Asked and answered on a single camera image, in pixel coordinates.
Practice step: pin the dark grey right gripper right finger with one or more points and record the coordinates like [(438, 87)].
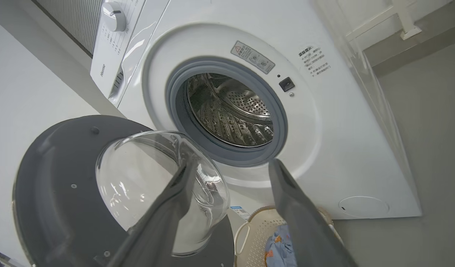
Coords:
[(305, 226)]

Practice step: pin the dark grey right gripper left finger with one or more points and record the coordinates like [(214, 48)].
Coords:
[(164, 222)]

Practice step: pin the blue cartoon print garment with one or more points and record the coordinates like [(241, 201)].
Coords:
[(281, 248)]

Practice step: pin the dark round washer door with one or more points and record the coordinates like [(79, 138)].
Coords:
[(56, 185)]

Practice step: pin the white front-load washing machine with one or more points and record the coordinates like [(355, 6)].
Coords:
[(342, 148)]

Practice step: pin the steel washer drum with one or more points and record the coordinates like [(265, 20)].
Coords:
[(231, 122)]

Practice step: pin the grey rubber door gasket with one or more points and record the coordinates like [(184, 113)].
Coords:
[(174, 100)]

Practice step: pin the black door lock socket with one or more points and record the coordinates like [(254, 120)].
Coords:
[(286, 84)]

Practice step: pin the white washing machine dial knob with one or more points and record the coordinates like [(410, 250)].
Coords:
[(114, 16)]

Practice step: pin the cream perforated laundry basket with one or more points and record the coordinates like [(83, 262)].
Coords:
[(253, 237)]

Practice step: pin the round white filter cover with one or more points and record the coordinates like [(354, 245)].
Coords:
[(362, 206)]

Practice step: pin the blue energy label sticker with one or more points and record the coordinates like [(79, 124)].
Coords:
[(240, 212)]

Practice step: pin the white detergent drawer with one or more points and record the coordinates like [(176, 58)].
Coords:
[(103, 70)]

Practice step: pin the grey warning sticker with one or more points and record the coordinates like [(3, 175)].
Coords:
[(253, 57)]

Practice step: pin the grey ribbed wall panel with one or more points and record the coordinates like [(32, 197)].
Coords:
[(75, 18)]

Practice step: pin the white frame rack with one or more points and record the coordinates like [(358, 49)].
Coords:
[(407, 22)]

